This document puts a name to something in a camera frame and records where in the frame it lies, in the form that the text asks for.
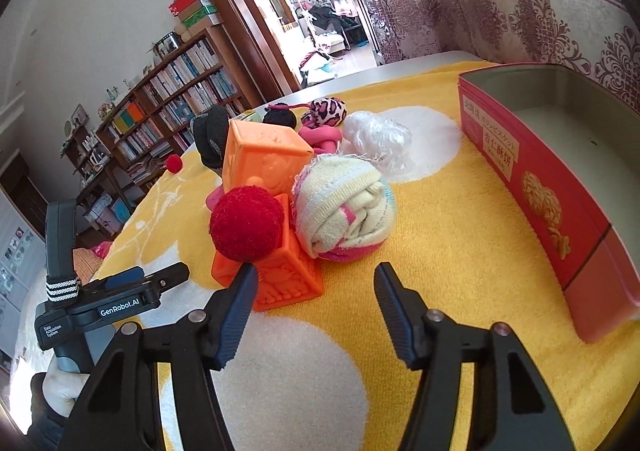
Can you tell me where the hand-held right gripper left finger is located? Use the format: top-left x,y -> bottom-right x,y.
57,262 -> 260,451

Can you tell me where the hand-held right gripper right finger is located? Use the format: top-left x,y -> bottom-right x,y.
374,262 -> 578,451

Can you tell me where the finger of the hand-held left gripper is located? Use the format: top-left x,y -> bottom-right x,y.
142,261 -> 191,294
102,267 -> 147,291

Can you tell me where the orange rubber cube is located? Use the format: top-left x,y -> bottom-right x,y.
211,194 -> 325,314
222,120 -> 315,197

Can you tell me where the large red fuzzy ball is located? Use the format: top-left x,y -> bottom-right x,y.
209,185 -> 285,263

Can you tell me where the white pink sock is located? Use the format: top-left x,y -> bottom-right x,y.
291,154 -> 397,263

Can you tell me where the clear plastic bag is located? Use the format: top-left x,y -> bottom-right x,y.
341,110 -> 413,177

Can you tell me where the red cardboard box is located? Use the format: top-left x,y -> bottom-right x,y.
457,64 -> 640,344

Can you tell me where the knotted pink foam roller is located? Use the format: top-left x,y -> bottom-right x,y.
299,125 -> 346,155

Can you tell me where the person's left forearm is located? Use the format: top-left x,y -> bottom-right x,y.
25,372 -> 76,451

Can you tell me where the person's left hand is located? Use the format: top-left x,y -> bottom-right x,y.
41,358 -> 94,416

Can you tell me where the yellow white towel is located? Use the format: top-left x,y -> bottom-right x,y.
92,58 -> 640,451

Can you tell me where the dark wooden display shelf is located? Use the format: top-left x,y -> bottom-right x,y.
60,104 -> 132,238

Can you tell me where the rolled grey work glove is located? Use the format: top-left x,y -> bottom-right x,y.
193,105 -> 231,170

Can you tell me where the wooden bookshelf with books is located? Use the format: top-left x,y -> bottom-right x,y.
95,25 -> 251,184

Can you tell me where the black knit toy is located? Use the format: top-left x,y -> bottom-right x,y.
263,102 -> 297,128

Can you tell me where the leopard print plush toy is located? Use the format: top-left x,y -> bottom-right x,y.
301,98 -> 348,128

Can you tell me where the framed picture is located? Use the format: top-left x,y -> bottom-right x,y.
151,31 -> 182,58

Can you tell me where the white bag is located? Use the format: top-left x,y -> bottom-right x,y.
299,51 -> 337,85

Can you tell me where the green shoe box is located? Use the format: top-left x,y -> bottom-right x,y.
180,0 -> 219,28

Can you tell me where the red shoe box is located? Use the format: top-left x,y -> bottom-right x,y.
169,0 -> 207,18

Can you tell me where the pile of dark clothes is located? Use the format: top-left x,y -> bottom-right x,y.
304,1 -> 352,33

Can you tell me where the coat rack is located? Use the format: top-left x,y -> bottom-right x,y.
290,0 -> 326,57

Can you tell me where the wooden door frame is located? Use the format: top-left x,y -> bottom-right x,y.
170,0 -> 303,108

